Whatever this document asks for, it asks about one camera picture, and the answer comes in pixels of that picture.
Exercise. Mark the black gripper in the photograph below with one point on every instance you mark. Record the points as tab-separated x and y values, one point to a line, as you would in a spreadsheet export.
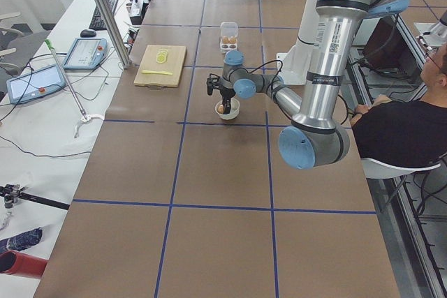
226	93

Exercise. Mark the brown egg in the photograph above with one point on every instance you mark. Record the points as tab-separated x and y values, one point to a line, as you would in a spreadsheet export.
220	109

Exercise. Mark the clear plastic egg box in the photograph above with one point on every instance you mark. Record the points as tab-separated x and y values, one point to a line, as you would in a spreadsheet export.
228	36

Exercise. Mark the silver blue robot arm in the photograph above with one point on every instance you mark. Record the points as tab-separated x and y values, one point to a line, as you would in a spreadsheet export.
314	138

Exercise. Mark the wooden cutting board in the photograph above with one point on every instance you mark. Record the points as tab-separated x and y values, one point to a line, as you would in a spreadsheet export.
174	64

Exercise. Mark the yellow plastic knife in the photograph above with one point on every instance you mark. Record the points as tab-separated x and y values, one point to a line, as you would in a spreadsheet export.
156	72

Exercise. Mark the grabber stick tool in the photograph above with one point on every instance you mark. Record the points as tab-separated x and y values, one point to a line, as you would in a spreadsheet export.
85	117

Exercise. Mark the far blue teach pendant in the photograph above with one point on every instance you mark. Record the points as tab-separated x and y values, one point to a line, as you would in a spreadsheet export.
85	54

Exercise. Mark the blue teach pendant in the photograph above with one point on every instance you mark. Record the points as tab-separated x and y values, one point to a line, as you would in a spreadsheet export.
38	84
85	54

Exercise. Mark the black computer mouse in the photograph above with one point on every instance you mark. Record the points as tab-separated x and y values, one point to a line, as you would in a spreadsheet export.
88	33

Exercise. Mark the white chair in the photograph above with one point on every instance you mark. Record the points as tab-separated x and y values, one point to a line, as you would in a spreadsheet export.
377	170

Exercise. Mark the seated person in black shirt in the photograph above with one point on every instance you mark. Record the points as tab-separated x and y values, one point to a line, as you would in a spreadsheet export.
407	134

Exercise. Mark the near blue teach pendant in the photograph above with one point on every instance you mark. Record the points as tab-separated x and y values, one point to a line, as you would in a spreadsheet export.
38	84

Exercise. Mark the black tripod clamp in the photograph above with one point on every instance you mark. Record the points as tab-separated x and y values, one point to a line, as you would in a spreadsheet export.
11	193

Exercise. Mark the red cylinder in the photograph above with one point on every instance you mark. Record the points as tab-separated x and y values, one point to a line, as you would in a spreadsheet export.
21	264

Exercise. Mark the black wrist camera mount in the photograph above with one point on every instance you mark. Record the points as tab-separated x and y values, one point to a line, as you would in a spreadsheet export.
213	83

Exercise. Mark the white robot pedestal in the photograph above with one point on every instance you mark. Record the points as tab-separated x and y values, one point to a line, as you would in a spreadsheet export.
295	63

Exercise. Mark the aluminium frame post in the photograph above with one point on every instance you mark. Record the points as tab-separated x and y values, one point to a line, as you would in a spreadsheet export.
113	32

